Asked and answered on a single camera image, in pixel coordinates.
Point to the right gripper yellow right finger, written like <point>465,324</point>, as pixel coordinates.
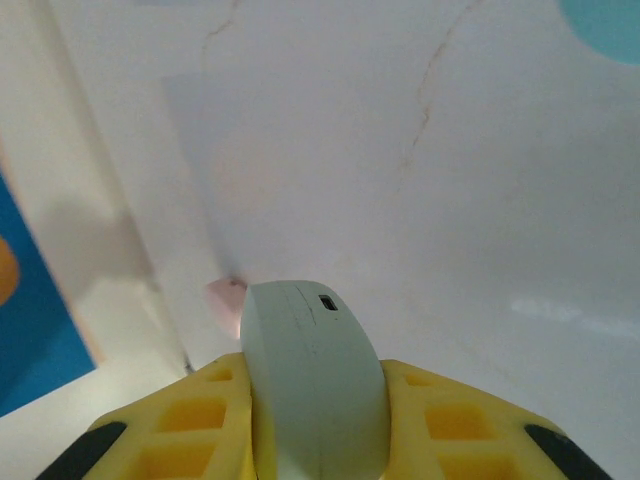
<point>450,425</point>

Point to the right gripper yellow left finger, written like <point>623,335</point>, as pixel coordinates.
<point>190,420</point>

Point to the pink earbud charging case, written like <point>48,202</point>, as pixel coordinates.
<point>225,300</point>

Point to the pale mint earbud charging case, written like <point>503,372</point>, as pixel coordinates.
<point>310,375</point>

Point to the blue earbud charging case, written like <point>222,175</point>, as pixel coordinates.
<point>610,25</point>

